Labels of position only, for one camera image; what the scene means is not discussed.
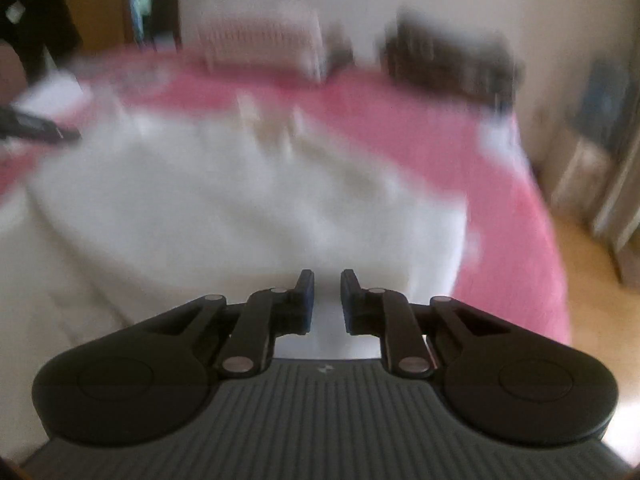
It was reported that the white thin garment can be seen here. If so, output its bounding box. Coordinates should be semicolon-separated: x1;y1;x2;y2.
20;72;96;116

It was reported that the pink floral blanket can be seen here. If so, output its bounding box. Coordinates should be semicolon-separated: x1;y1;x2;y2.
0;47;573;346

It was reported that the pink checked folded garment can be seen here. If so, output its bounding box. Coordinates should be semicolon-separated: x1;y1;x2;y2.
197;2;323;81

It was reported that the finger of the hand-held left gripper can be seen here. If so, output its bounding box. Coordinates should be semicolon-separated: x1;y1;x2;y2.
0;105;81;145

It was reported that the dark cloth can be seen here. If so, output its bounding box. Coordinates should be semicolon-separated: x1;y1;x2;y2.
0;0;83;86

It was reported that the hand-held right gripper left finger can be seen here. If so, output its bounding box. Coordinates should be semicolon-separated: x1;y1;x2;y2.
145;268;316;379

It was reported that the beige curtain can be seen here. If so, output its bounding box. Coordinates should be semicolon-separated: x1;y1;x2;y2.
590;110;640;286

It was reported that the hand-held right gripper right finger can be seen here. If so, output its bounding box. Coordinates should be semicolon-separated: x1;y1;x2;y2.
340;268;511;379

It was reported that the white fluffy blanket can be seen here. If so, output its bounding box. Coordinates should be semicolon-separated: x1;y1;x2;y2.
0;110;476;461

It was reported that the stack of dark folded clothes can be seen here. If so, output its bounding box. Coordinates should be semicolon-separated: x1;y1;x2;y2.
382;7;526;106

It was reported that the wooden door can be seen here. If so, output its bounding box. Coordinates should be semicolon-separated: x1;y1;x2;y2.
52;0;181;53

